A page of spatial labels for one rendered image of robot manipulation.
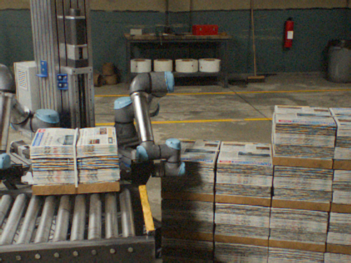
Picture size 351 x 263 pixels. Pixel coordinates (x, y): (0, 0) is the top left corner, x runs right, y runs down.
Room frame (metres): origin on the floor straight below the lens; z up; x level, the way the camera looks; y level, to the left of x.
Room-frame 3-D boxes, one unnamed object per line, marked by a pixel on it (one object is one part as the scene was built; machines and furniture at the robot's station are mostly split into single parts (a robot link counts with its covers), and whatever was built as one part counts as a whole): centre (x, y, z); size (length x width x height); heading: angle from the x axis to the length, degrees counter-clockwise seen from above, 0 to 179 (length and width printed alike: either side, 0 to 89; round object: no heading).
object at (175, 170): (2.25, 0.00, 0.81); 0.11 x 0.08 x 0.09; 99
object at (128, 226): (1.81, 0.19, 0.77); 0.47 x 0.05 x 0.05; 8
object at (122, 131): (2.80, 0.30, 0.87); 0.15 x 0.15 x 0.10
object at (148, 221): (1.81, 0.11, 0.81); 0.43 x 0.03 x 0.02; 8
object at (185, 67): (8.54, -0.03, 0.55); 1.80 x 0.70 x 1.09; 98
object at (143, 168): (2.23, 0.16, 0.82); 0.12 x 0.08 x 0.09; 99
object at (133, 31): (8.56, -0.04, 0.96); 1.69 x 0.57 x 0.12; 98
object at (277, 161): (2.41, -0.67, 0.86); 0.38 x 0.29 x 0.04; 170
